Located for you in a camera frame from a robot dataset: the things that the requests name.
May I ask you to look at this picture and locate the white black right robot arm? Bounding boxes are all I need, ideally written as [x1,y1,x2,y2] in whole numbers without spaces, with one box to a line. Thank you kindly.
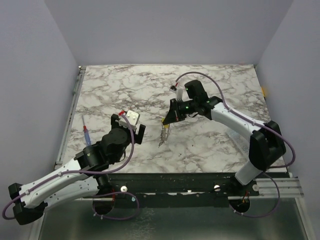
[162,80,286,196]

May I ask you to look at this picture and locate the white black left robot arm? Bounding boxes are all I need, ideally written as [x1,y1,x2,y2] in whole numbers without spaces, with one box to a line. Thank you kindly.
[8,110,146,225]

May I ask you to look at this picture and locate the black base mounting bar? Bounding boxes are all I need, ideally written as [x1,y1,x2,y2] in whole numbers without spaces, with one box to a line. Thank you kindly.
[94,172,259,209]

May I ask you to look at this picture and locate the clear plastic box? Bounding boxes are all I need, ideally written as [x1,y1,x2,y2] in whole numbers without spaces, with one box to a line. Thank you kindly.
[226,129,250,160]

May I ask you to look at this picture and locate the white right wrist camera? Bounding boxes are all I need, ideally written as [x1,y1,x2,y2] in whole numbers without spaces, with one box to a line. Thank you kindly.
[169,83,183,101]

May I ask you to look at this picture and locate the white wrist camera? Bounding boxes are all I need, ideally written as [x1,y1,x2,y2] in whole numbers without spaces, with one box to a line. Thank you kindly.
[169,83,183,101]
[118,110,140,131]

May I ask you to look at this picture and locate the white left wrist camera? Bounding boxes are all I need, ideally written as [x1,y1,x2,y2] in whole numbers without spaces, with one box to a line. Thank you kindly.
[118,110,140,131]

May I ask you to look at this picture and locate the blue handled screwdriver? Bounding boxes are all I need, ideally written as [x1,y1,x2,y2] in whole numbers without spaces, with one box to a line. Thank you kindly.
[81,115,92,146]

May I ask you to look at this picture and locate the aluminium table edge rail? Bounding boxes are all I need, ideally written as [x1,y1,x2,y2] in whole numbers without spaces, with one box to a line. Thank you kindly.
[54,65,87,170]

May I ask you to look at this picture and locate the front aluminium frame rail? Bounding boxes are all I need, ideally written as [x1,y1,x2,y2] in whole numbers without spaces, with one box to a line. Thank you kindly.
[41,176,305,201]

